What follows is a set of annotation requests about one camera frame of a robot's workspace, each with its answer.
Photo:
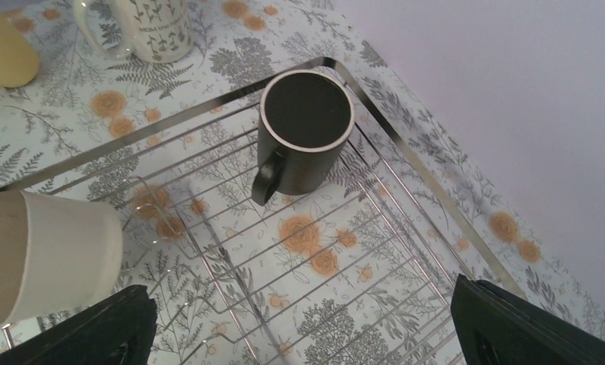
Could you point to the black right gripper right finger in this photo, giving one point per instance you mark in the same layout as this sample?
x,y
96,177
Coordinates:
x,y
494,326

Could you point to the white floral mug orange inside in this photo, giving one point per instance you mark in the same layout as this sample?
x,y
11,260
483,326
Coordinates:
x,y
153,31

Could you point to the beige cup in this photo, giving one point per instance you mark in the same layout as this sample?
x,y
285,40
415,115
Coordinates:
x,y
55,254

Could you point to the black mug with white text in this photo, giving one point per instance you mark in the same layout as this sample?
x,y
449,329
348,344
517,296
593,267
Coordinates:
x,y
305,119

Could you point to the yellow mug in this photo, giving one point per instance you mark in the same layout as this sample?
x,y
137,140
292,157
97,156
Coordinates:
x,y
19,62

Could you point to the metal wire dish rack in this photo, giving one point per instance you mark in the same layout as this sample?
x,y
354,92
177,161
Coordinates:
x,y
361,270

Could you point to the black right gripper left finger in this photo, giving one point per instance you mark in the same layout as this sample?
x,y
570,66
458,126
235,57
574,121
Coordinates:
x,y
118,330

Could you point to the floral patterned table mat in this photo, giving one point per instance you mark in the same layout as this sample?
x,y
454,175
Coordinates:
x,y
81,101

